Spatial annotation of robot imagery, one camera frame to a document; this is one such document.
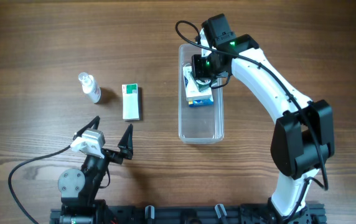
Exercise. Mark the clear plastic container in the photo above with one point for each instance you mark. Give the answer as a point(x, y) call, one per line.
point(198, 124)

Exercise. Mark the dark green round-label box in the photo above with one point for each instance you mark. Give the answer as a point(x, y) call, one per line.
point(205, 85)

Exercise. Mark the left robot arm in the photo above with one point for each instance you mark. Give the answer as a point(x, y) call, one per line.
point(79, 187)

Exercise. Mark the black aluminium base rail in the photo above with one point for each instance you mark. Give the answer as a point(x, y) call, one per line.
point(165, 214)

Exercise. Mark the white green medicine box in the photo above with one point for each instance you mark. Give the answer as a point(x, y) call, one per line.
point(130, 102)

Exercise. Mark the white spray bottle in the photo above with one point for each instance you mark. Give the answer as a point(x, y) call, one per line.
point(90, 87)

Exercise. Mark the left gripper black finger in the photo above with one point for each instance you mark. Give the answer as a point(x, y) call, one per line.
point(93, 124)
point(126, 143)

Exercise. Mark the white blue medicine box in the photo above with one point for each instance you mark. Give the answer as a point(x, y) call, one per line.
point(191, 90)

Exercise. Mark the blue VapoDrops box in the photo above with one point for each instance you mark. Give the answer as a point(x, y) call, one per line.
point(203, 102)

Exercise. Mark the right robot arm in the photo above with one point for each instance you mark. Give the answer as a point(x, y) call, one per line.
point(303, 138)

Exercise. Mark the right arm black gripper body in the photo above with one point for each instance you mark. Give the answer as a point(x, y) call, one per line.
point(203, 82)

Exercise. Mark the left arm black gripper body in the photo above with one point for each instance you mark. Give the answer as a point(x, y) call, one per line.
point(109, 154)

